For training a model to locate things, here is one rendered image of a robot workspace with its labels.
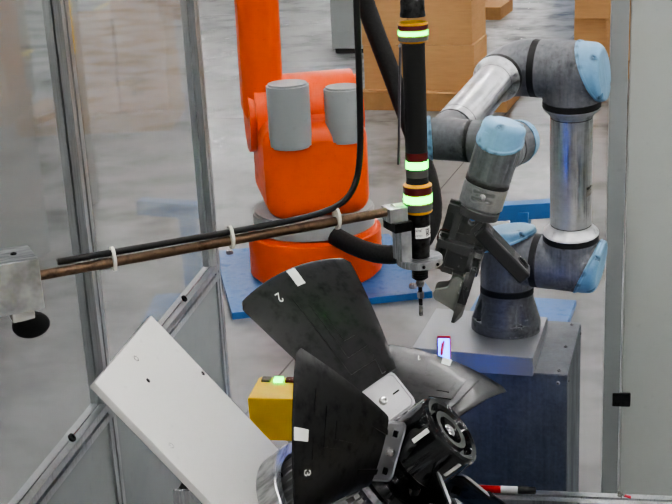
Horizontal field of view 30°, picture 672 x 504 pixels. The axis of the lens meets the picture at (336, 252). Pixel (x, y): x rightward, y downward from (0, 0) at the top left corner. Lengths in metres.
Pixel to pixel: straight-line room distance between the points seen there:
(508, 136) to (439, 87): 7.98
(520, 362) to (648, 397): 1.38
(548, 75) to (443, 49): 7.48
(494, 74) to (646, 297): 1.55
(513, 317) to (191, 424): 0.99
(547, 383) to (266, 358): 2.80
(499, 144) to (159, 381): 0.66
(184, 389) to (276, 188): 3.92
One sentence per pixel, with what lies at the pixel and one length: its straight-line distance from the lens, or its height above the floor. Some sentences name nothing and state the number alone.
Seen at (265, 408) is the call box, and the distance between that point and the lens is 2.39.
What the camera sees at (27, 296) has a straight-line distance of 1.66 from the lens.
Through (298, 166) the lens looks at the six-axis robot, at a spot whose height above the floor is 0.64.
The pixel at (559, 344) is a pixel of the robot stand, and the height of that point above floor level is 1.00.
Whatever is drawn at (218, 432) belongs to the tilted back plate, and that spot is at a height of 1.21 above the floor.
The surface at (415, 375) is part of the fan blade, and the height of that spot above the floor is 1.20.
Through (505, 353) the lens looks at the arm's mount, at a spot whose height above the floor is 1.04.
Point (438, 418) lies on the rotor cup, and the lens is 1.88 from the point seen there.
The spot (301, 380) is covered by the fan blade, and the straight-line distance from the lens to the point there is 1.64.
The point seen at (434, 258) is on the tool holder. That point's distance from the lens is 1.88.
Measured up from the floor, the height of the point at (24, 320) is 1.49.
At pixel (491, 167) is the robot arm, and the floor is 1.55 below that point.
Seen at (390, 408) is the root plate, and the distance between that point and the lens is 1.92.
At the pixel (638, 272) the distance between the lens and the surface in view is 3.80.
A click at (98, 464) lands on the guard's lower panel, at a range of 2.60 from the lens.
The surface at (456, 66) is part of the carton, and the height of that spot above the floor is 0.34.
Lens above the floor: 2.07
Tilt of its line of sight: 18 degrees down
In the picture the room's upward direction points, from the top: 3 degrees counter-clockwise
